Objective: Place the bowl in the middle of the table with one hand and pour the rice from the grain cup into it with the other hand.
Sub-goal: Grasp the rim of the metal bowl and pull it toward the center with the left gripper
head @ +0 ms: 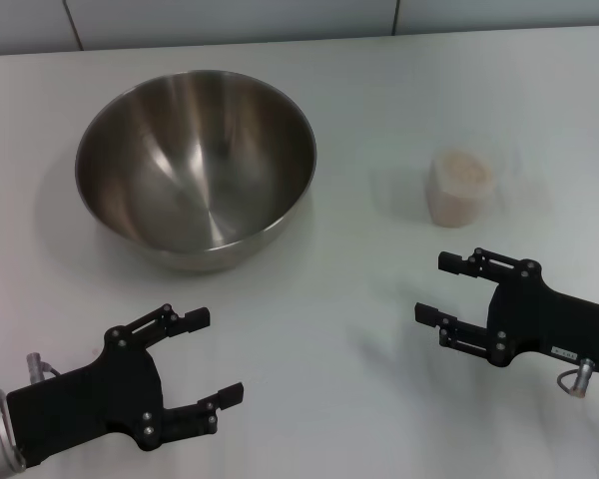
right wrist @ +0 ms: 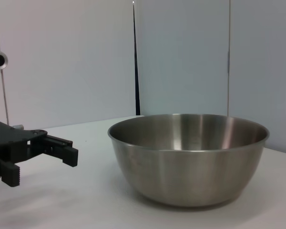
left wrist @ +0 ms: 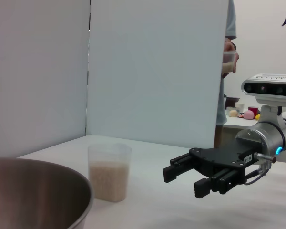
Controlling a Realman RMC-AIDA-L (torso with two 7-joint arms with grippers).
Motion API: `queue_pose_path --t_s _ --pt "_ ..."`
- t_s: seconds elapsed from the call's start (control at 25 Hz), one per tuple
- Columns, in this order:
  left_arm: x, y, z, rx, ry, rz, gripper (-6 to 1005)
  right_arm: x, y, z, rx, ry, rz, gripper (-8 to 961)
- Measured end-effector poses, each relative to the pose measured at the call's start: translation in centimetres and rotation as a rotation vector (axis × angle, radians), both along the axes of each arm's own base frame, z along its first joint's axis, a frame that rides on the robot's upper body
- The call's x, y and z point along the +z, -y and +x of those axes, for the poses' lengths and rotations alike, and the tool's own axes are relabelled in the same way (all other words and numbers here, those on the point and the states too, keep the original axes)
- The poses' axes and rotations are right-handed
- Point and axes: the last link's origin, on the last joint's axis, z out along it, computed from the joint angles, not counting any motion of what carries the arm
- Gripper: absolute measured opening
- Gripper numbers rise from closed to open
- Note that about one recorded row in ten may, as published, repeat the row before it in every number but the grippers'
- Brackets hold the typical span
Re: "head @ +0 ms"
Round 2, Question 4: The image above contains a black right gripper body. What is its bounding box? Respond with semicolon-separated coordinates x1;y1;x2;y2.
486;259;599;384

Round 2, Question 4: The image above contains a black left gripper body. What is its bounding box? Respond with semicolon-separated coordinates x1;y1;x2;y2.
5;326;169;470

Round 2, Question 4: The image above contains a clear plastic cup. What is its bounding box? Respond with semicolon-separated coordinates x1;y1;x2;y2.
426;148;499;230

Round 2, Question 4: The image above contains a stainless steel mixing bowl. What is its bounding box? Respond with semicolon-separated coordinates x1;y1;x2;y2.
74;69;316;273

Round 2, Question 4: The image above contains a left wrist connector cable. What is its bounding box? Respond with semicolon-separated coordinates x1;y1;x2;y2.
26;352;64;385

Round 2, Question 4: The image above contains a wrist connector cable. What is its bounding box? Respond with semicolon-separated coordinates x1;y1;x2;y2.
26;352;64;385
556;356;599;398

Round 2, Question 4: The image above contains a right wrist connector cable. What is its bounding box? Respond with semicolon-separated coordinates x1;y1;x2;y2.
556;356;599;398

